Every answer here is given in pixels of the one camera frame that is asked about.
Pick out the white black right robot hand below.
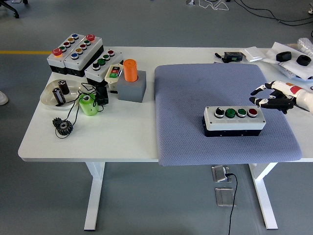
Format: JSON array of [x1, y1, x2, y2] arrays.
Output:
[[249, 80, 313, 115]]

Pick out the four-button control box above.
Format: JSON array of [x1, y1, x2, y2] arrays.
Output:
[[202, 105, 267, 138], [84, 49, 124, 87]]

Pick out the five-button box with stop button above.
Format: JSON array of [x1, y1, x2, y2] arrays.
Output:
[[46, 33, 86, 75], [63, 34, 105, 78]]

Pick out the white paper sheet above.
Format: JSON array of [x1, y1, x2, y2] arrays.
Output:
[[264, 41, 313, 81]]

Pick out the clear bubble wrap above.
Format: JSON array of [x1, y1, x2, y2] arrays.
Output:
[[296, 37, 313, 56]]

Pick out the black module green connector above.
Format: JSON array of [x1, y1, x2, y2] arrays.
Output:
[[223, 51, 244, 62]]

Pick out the grey-blue textured mat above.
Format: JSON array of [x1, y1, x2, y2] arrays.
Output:
[[154, 63, 303, 167]]

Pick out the open metal floor socket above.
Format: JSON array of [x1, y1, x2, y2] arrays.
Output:
[[211, 165, 230, 183]]

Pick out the white table leg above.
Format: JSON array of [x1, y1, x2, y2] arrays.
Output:
[[248, 163, 279, 230], [84, 162, 106, 231]]

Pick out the closed metal floor socket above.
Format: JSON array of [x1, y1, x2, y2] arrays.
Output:
[[214, 187, 237, 208]]

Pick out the grey block holder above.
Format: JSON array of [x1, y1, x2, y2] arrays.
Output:
[[116, 70, 147, 103]]

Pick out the orange plastic cylinder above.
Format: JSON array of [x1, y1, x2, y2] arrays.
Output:
[[122, 59, 139, 83]]

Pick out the black power adapter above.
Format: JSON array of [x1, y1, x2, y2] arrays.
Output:
[[94, 85, 110, 106]]

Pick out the green plastic spool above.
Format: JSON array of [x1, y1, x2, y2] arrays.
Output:
[[78, 94, 99, 117]]

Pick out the dark brown capacitor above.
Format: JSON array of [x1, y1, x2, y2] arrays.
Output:
[[57, 79, 70, 95], [52, 87, 66, 105]]

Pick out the large black gear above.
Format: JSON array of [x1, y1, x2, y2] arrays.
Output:
[[55, 120, 74, 136]]

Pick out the clear round dish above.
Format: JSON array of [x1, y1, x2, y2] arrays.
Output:
[[40, 78, 85, 111]]

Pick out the black office chair base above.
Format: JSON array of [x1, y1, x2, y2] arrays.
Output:
[[0, 0, 29, 19]]

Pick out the black rubber ring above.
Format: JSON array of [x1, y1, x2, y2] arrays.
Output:
[[295, 55, 312, 66], [275, 51, 292, 62]]

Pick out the white flat switch plate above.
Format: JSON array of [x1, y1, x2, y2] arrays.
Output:
[[239, 46, 266, 62]]

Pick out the black floor cables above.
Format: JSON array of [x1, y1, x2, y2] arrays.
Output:
[[234, 0, 313, 26]]

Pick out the white floor cable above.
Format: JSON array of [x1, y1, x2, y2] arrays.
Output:
[[197, 0, 230, 12]]

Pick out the black floor power cable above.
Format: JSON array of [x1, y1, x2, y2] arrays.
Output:
[[224, 173, 238, 235]]

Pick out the cream red-green switch box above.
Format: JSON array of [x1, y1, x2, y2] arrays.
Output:
[[104, 64, 124, 92]]

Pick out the thin black cable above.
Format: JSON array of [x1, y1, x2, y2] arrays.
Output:
[[54, 82, 105, 140]]

